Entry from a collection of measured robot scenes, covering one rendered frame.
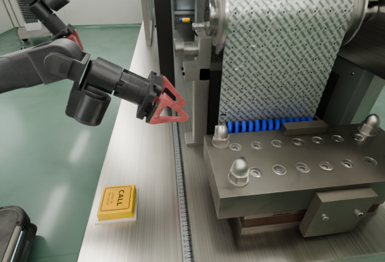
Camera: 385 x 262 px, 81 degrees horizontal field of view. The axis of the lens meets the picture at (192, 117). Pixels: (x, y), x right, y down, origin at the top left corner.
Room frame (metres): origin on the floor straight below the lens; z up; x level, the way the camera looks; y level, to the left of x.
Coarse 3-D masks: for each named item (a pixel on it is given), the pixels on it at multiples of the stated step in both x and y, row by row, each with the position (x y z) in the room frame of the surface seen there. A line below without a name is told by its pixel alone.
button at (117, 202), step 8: (104, 192) 0.31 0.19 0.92; (112, 192) 0.31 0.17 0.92; (120, 192) 0.31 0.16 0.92; (128, 192) 0.31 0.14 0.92; (104, 200) 0.29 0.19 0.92; (112, 200) 0.29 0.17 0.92; (120, 200) 0.29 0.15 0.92; (128, 200) 0.29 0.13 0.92; (104, 208) 0.27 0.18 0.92; (112, 208) 0.27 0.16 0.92; (120, 208) 0.27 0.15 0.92; (128, 208) 0.27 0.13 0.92; (104, 216) 0.26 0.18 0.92; (112, 216) 0.26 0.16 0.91; (120, 216) 0.27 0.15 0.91; (128, 216) 0.27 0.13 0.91
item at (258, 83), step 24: (240, 48) 0.43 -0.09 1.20; (264, 48) 0.43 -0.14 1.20; (288, 48) 0.44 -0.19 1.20; (312, 48) 0.44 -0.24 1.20; (336, 48) 0.45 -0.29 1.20; (240, 72) 0.43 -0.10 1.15; (264, 72) 0.43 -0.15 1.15; (288, 72) 0.44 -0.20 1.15; (312, 72) 0.45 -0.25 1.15; (240, 96) 0.43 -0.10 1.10; (264, 96) 0.44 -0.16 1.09; (288, 96) 0.44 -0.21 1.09; (312, 96) 0.45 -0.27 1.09; (240, 120) 0.43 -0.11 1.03
